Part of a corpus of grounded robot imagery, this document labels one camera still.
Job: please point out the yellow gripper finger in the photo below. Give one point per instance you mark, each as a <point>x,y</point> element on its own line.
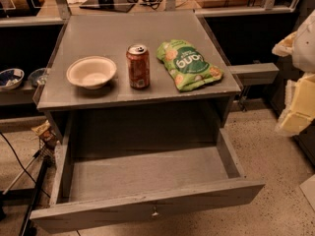
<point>299,101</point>
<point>284,47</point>

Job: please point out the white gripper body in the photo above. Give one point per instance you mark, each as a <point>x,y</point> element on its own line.
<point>305,48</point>

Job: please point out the red coke can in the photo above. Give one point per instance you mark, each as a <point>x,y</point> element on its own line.
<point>138,61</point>

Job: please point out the metal drawer knob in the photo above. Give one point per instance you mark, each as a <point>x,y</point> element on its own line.
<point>155,213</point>

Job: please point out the open grey top drawer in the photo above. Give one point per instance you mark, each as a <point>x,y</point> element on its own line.
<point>109,173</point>

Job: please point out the green chip bag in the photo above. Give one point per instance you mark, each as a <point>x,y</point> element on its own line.
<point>186,65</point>

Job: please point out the grey cabinet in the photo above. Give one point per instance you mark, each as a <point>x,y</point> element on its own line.
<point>109,36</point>

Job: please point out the black monitor stand base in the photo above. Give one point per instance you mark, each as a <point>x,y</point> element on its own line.
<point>123,6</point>

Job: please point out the white paper bowl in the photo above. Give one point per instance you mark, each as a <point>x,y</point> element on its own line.
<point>91,72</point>

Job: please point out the grey bowl on shelf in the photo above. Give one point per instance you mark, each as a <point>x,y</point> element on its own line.
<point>38,77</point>

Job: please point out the brown snack bag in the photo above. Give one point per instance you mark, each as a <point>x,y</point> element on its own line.
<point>46,134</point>

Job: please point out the white bowl with blue items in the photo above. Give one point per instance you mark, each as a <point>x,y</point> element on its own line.
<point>11,78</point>

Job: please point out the black metal stand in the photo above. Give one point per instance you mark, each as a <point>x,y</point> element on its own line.
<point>29,196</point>

